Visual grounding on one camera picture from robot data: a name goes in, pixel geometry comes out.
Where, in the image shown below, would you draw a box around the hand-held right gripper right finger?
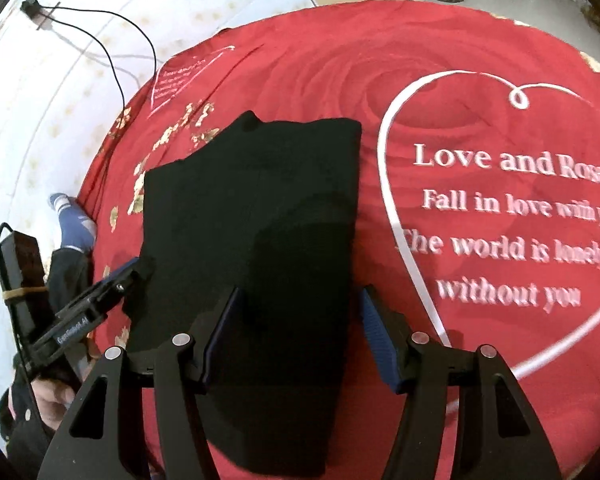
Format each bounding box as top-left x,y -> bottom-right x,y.
359,285 -> 563,480

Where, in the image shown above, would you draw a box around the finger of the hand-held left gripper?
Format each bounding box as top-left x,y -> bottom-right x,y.
101,256 -> 155,307

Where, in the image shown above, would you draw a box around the black battery pack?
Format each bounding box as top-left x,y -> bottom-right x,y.
0,222 -> 48,361

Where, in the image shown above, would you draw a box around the red printed blanket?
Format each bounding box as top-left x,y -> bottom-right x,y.
75,0 -> 600,480

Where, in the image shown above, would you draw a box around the black power cable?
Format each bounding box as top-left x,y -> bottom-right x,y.
30,2 -> 161,196

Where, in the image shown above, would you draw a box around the person's left hand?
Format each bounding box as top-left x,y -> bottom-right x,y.
32,360 -> 89,412

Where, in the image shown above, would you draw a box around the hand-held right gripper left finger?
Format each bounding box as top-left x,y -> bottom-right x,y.
37,287 -> 243,480

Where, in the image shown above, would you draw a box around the black pants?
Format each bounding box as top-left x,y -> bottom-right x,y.
122,110 -> 363,476

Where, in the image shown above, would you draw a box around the black wall plug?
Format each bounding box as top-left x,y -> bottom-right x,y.
20,0 -> 61,31

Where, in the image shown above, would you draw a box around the person's left forearm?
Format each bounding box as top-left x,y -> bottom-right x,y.
0,380 -> 56,462

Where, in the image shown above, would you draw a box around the person's foot in blue sock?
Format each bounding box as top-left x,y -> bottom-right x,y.
47,192 -> 99,256

